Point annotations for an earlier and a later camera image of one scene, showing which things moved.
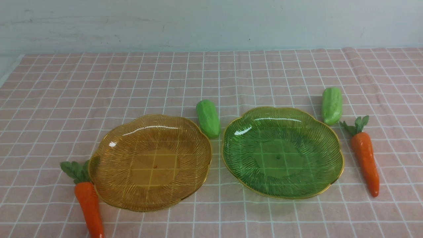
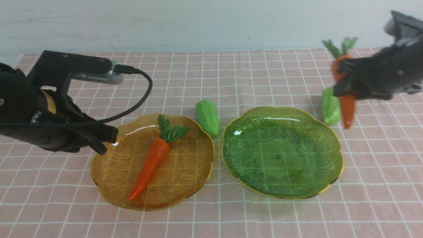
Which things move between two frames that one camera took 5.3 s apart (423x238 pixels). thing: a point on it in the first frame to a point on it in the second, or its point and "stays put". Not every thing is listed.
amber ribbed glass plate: x=150 y=163 stays put
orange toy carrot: x=363 y=149 to x=347 y=104
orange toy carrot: x=87 y=197 to x=158 y=149
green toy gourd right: x=332 y=105 stays put
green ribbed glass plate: x=282 y=153 stays put
